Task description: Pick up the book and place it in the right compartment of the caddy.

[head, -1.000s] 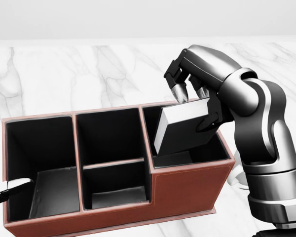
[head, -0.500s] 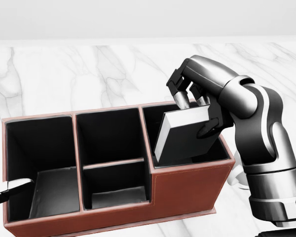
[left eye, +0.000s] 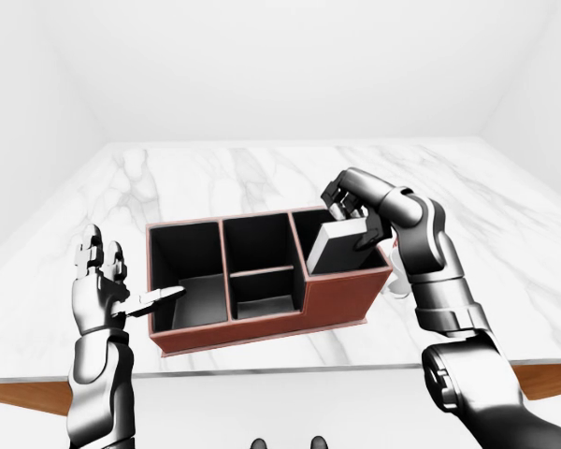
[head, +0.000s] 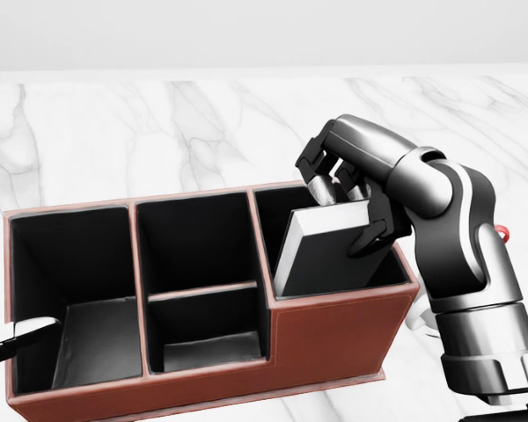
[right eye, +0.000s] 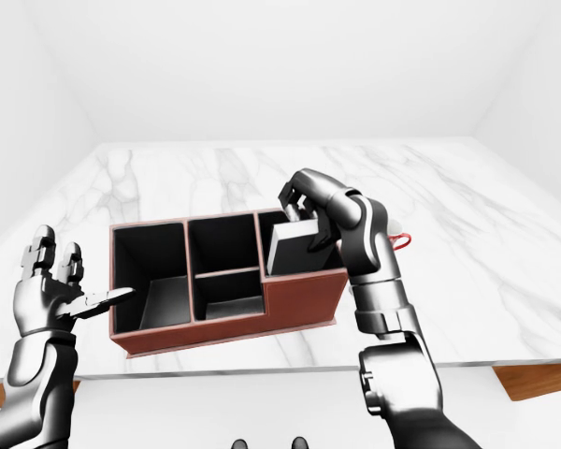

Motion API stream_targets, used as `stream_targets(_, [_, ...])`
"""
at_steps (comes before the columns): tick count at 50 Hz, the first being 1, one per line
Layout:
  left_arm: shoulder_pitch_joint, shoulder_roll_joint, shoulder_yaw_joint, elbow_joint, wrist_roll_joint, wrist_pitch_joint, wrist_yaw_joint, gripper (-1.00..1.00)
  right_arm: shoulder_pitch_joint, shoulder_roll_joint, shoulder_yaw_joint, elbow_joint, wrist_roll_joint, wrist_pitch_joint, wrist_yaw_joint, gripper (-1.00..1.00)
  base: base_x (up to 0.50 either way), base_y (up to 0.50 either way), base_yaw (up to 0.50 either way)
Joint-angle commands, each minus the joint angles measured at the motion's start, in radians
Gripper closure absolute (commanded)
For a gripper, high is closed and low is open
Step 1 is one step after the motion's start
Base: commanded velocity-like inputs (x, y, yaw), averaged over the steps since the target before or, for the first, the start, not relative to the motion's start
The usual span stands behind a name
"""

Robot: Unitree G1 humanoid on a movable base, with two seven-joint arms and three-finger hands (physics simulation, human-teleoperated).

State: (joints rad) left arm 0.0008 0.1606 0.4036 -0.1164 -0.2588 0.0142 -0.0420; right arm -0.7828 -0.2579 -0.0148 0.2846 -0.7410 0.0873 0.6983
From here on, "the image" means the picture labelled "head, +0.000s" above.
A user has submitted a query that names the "black book with white pages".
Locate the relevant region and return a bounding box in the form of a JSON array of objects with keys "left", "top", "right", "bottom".
[{"left": 273, "top": 200, "right": 391, "bottom": 300}]

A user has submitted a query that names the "red-brown desk caddy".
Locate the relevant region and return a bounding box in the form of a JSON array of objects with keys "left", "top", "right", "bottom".
[{"left": 3, "top": 178, "right": 421, "bottom": 422}]

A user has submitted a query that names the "silver and black right hand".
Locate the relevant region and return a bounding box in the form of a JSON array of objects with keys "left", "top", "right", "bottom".
[{"left": 295, "top": 113, "right": 414, "bottom": 258}]

